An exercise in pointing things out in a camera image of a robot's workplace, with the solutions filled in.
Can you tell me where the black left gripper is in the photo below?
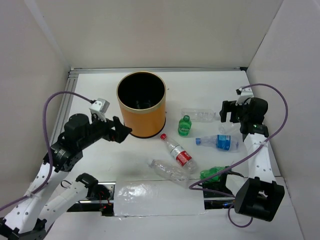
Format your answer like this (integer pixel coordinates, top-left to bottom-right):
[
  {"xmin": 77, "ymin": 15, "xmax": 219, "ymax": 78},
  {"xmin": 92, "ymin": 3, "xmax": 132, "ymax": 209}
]
[{"xmin": 79, "ymin": 112, "xmax": 133, "ymax": 149}]

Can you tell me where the clear bottle blue label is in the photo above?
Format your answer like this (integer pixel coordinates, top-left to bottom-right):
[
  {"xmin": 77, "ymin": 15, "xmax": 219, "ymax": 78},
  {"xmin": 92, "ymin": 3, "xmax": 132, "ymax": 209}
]
[{"xmin": 195, "ymin": 134, "xmax": 240, "ymax": 153}]

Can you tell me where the small green bottle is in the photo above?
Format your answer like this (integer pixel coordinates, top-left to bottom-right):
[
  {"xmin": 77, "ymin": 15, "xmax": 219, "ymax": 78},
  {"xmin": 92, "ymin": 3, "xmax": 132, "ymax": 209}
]
[{"xmin": 177, "ymin": 115, "xmax": 192, "ymax": 137}]

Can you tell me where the clear bottle red label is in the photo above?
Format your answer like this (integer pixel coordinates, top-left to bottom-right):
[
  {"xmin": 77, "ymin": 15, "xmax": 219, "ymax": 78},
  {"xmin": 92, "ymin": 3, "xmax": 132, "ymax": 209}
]
[{"xmin": 160, "ymin": 133, "xmax": 198, "ymax": 174}]

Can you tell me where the crushed green plastic bottle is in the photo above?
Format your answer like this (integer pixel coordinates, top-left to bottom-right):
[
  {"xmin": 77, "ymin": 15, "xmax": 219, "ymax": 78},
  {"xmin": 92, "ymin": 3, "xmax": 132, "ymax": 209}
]
[{"xmin": 200, "ymin": 166, "xmax": 229, "ymax": 184}]

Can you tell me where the crushed clear plastic bottle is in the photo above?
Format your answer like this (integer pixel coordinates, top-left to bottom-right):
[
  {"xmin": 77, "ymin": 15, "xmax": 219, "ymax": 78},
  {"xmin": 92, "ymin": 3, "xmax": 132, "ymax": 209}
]
[{"xmin": 147, "ymin": 159, "xmax": 190, "ymax": 188}]

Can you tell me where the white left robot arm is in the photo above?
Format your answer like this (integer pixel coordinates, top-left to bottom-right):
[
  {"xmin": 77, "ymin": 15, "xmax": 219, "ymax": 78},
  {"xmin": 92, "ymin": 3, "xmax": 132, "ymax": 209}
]
[{"xmin": 0, "ymin": 113, "xmax": 132, "ymax": 240}]

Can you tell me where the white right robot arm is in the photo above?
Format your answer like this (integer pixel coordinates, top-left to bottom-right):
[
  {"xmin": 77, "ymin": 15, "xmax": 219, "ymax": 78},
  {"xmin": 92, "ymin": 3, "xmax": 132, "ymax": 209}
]
[{"xmin": 219, "ymin": 97, "xmax": 285, "ymax": 222}]

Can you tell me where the orange cylindrical bin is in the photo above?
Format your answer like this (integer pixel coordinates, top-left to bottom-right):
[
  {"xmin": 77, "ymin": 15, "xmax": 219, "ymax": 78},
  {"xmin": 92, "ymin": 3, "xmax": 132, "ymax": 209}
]
[{"xmin": 116, "ymin": 71, "xmax": 167, "ymax": 139}]

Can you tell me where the small crumpled clear bottle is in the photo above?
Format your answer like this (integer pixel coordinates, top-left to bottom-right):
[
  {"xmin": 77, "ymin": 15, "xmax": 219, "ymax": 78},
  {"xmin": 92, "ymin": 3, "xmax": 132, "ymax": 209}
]
[{"xmin": 218, "ymin": 122, "xmax": 241, "ymax": 135}]

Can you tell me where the clear bottle without label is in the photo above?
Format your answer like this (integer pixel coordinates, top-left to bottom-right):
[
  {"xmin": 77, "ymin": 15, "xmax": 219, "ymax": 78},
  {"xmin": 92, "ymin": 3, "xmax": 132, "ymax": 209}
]
[{"xmin": 181, "ymin": 108, "xmax": 220, "ymax": 123}]

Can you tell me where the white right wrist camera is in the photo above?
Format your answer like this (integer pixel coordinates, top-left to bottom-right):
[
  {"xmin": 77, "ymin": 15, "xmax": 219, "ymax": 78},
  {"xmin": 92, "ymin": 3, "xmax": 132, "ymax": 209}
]
[{"xmin": 236, "ymin": 87, "xmax": 254, "ymax": 105}]

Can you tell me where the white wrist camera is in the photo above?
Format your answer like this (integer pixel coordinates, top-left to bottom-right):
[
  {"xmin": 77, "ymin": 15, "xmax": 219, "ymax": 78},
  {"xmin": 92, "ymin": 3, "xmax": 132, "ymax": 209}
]
[
  {"xmin": 236, "ymin": 87, "xmax": 254, "ymax": 105},
  {"xmin": 89, "ymin": 98, "xmax": 110, "ymax": 122}
]

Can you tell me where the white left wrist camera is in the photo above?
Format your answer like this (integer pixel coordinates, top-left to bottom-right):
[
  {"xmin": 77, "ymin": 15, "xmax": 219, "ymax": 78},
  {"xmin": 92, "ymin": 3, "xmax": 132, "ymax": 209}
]
[{"xmin": 89, "ymin": 98, "xmax": 110, "ymax": 122}]

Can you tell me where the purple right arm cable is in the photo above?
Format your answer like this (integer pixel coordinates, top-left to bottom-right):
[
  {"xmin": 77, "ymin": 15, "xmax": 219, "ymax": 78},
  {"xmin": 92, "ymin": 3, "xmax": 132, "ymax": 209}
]
[{"xmin": 188, "ymin": 83, "xmax": 289, "ymax": 228}]

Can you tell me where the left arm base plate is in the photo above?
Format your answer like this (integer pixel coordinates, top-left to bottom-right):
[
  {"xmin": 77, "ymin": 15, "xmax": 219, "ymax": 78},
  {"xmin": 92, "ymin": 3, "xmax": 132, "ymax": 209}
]
[{"xmin": 67, "ymin": 182, "xmax": 116, "ymax": 217}]

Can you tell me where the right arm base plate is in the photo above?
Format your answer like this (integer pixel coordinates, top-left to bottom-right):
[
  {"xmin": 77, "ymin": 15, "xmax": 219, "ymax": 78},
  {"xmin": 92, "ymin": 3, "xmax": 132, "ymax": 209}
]
[{"xmin": 202, "ymin": 182, "xmax": 235, "ymax": 210}]

